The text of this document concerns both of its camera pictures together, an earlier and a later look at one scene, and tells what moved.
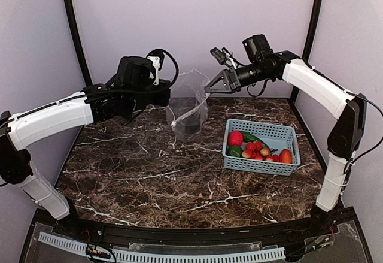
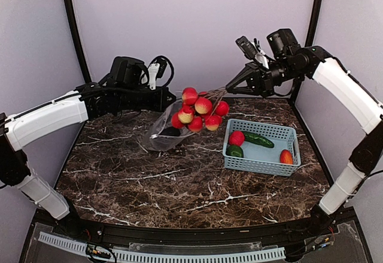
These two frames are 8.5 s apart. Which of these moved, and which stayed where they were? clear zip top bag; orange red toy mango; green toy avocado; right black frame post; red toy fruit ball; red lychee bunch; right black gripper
Moved: right black gripper; red lychee bunch; clear zip top bag
Stayed: right black frame post; orange red toy mango; red toy fruit ball; green toy avocado
